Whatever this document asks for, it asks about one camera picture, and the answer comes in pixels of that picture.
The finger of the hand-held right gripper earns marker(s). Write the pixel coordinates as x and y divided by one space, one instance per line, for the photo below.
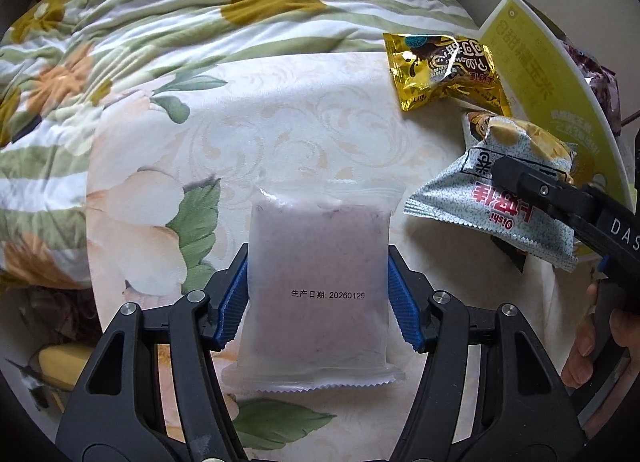
540 189

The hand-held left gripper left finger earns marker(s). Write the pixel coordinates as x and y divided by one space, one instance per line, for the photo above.
232 302

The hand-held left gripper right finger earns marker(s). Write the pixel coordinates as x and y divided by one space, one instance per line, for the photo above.
402 302

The white translucent snack packet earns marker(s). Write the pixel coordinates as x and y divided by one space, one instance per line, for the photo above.
310 262

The grey speckled snack packet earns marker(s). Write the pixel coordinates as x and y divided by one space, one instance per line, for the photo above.
450 192

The yellow-green cardboard box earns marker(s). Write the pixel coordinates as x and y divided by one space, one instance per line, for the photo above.
540 67

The purple snack packet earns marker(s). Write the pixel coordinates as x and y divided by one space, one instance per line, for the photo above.
600 82

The person's right hand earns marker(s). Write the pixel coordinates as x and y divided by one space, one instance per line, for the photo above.
580 347

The yellow rounded object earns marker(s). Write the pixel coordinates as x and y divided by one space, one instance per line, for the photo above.
60 359

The floral blanket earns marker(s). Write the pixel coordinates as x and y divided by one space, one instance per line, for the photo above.
150 17

